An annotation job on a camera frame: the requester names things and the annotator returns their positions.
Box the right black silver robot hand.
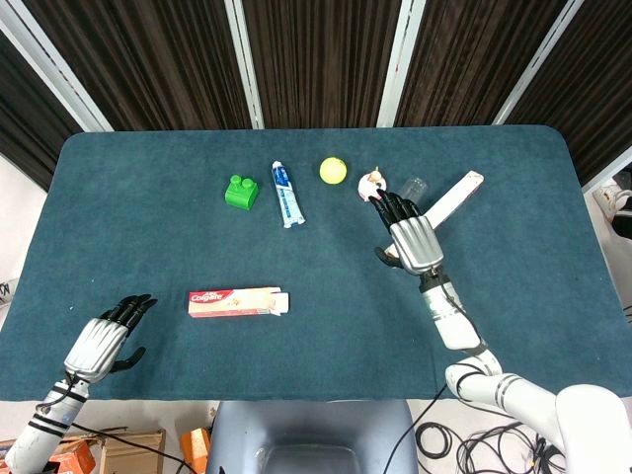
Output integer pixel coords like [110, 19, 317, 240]
[369, 189, 445, 277]

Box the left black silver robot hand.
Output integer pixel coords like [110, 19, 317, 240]
[62, 293, 159, 384]

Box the long white baking paper box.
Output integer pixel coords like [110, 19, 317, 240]
[384, 170, 485, 261]

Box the red Colgate toothpaste box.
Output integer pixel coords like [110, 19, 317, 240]
[188, 285, 291, 320]

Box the brown cardboard box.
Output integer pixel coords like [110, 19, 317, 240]
[96, 429, 167, 474]

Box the clear small cup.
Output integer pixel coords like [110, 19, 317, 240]
[397, 176, 429, 204]

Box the pink toy cake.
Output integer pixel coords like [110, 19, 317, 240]
[356, 166, 389, 203]

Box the yellow tennis ball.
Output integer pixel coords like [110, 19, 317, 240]
[318, 156, 349, 186]

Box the orange carton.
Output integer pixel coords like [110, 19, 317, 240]
[47, 437, 98, 474]
[180, 428, 212, 474]

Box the blue white toothpaste tube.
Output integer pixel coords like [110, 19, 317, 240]
[270, 160, 306, 230]

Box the teal tablecloth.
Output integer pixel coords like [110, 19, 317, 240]
[0, 123, 632, 402]

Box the green toy building block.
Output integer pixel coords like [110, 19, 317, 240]
[224, 175, 260, 212]

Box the dark brown pleated panel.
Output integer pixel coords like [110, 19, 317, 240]
[22, 0, 254, 132]
[0, 32, 84, 192]
[507, 0, 632, 187]
[393, 0, 569, 127]
[241, 0, 402, 129]

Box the white shoe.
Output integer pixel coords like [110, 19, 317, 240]
[592, 182, 632, 224]

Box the grey robot torso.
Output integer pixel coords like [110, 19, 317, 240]
[204, 399, 421, 474]

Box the black power cable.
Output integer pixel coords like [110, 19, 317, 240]
[382, 383, 449, 474]

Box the white partition post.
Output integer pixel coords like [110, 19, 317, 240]
[376, 0, 427, 128]
[224, 0, 266, 130]
[0, 0, 115, 133]
[492, 0, 577, 126]

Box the black cable bundle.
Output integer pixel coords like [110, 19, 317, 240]
[414, 419, 569, 474]

